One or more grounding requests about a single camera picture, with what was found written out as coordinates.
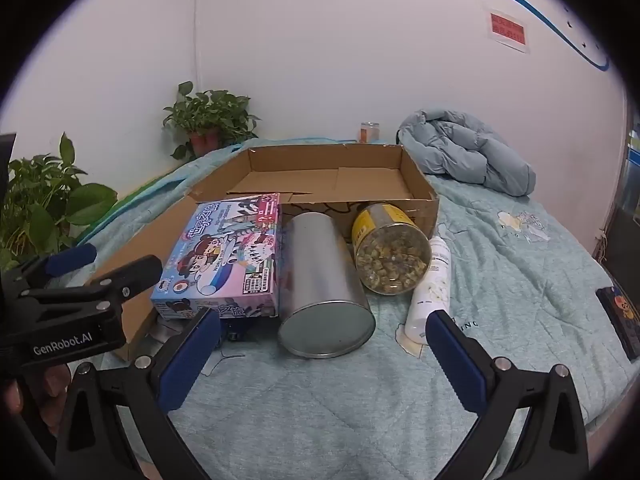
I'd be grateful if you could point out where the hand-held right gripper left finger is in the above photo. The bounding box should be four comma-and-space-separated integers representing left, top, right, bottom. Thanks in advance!
54, 306, 222, 480

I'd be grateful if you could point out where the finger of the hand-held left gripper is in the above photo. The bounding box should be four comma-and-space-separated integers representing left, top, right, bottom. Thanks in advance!
19, 242, 98, 292
75, 255, 163, 315

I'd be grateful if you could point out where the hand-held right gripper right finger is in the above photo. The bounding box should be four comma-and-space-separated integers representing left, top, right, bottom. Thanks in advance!
425, 309, 591, 480

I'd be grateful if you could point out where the white plastic bottle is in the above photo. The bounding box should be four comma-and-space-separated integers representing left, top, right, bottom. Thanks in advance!
404, 235, 452, 345

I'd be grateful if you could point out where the colourful cartoon game box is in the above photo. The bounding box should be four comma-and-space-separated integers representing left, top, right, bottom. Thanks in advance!
150, 192, 282, 320

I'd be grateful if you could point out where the yellow label clear jar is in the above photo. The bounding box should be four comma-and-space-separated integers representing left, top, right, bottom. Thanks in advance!
351, 202, 432, 295

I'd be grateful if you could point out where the silver metal can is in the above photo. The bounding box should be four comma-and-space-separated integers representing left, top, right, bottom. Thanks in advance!
277, 211, 377, 359

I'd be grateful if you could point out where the brown cardboard box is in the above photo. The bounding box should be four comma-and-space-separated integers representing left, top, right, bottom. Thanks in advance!
90, 142, 441, 363

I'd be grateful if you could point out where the person's left hand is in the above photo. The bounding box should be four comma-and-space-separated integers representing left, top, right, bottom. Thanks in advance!
0, 362, 72, 443

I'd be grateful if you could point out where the large leafy potted plant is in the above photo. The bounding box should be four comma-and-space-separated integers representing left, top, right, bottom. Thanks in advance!
0, 132, 118, 271

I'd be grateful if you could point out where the green sheet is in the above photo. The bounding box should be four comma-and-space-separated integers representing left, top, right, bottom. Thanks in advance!
75, 172, 173, 248

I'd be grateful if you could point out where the light blue quilted blanket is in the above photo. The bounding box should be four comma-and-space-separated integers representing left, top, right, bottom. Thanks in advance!
75, 137, 640, 480

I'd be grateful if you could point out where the black box with cartoon print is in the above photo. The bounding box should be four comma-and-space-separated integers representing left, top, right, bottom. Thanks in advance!
596, 285, 640, 361

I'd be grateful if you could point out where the potted plant in red pot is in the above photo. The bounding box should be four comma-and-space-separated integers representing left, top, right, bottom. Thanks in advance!
162, 81, 261, 161

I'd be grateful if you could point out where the grey-blue crumpled duvet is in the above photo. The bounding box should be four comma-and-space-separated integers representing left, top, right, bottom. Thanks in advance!
397, 108, 537, 197

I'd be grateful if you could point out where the thin dark cord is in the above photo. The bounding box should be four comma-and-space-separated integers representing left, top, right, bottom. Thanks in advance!
202, 350, 247, 377

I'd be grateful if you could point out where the glass door frame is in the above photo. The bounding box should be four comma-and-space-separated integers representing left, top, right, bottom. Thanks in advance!
592, 105, 640, 271

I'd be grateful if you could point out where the white wall conduit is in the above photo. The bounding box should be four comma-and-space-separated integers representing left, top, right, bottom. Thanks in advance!
191, 0, 202, 86

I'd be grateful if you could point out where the red wall sign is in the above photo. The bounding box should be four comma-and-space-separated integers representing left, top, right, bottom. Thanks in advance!
482, 2, 531, 53

